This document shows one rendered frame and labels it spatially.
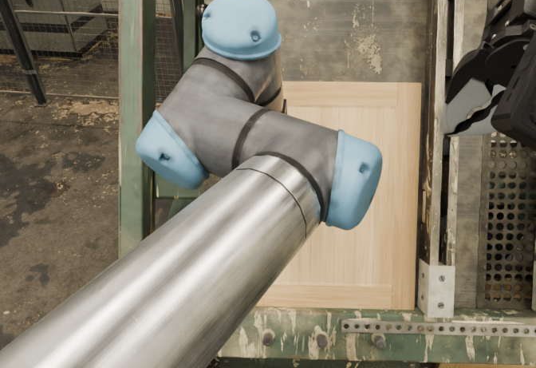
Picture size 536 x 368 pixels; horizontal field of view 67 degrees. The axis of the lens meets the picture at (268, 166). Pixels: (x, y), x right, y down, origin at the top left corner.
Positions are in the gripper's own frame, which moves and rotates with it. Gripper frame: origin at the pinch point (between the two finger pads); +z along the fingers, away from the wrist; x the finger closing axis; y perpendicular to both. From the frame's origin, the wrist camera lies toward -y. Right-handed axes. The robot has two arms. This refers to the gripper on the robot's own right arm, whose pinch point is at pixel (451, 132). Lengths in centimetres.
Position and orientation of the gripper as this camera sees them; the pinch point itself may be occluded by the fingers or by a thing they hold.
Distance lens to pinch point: 46.5
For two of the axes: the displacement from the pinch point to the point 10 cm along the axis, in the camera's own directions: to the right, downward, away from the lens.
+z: -2.0, 4.1, 8.9
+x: -9.0, -4.4, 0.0
